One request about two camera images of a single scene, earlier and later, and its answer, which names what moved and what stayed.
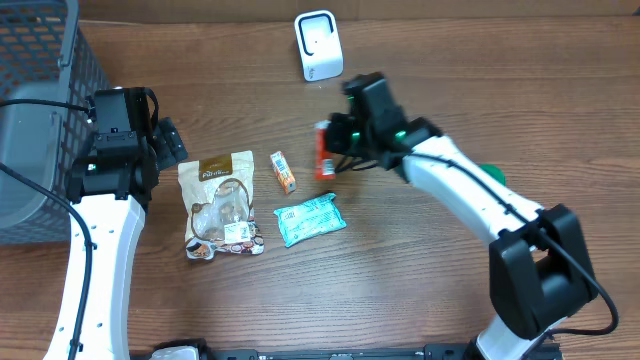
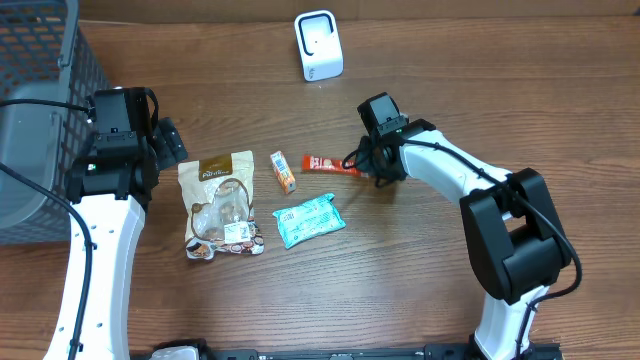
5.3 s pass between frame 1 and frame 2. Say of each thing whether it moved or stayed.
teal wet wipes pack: stayed
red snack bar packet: moved
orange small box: stayed
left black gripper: stayed
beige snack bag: stayed
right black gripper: moved
